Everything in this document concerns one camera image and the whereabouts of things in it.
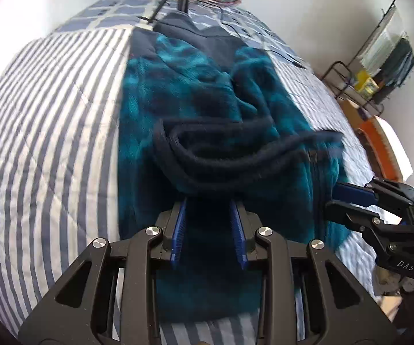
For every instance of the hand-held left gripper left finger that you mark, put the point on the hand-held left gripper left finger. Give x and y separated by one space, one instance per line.
178 237

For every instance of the white cushion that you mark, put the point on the white cushion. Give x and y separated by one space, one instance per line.
395 143

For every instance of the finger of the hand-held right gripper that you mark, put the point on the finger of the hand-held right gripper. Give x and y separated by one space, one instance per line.
347 214
354 193

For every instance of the orange panel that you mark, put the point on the orange panel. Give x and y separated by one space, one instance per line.
377 143

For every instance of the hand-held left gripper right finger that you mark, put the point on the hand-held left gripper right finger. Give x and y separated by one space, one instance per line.
237 237

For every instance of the teal plaid fleece garment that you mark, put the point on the teal plaid fleece garment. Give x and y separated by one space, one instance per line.
192 79

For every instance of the hanging teal clothes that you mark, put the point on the hanging teal clothes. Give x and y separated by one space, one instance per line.
401 64

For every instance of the yellow box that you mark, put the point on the yellow box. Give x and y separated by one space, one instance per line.
367 82

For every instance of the striped bedspread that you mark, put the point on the striped bedspread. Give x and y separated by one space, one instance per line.
48 115

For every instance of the brown cardboard box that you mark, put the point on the brown cardboard box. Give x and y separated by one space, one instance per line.
352 111

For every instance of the clothes drying rack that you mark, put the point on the clothes drying rack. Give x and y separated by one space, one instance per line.
383 32

